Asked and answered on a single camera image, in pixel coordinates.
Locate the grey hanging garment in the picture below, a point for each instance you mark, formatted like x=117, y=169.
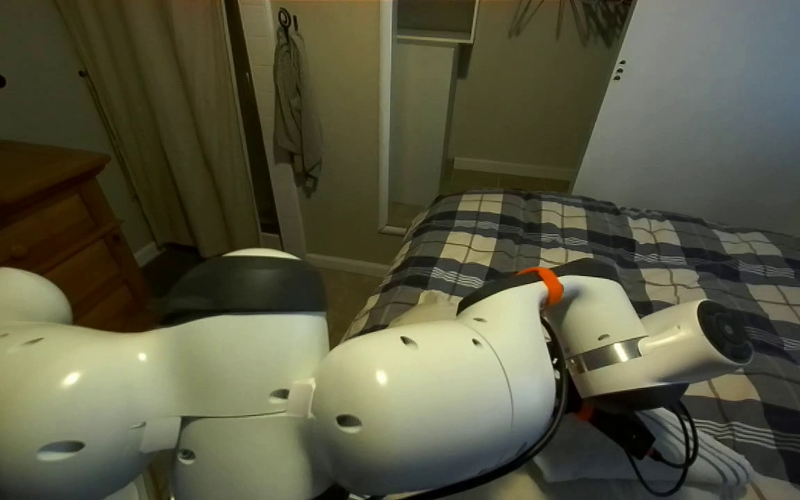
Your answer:
x=297, y=118

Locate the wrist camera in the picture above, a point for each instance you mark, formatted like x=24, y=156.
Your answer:
x=623, y=432

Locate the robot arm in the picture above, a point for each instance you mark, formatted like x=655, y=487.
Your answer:
x=247, y=389

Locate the black wall hook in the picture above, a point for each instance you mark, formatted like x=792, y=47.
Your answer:
x=286, y=19

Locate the white door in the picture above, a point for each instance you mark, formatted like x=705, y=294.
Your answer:
x=719, y=104

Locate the white towel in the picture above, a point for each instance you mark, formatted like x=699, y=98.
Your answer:
x=709, y=458

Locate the closet shelf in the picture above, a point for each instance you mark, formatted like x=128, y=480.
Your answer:
x=435, y=24

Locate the bed with plaid blanket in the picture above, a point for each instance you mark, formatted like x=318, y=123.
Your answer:
x=650, y=243

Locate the beige curtain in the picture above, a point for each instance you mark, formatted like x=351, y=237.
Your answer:
x=171, y=118

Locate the bunch of clothes hangers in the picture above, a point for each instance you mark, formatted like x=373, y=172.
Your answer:
x=580, y=17

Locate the wooden dresser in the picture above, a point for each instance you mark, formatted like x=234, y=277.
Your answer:
x=32, y=222

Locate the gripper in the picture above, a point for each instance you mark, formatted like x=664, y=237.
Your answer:
x=639, y=398

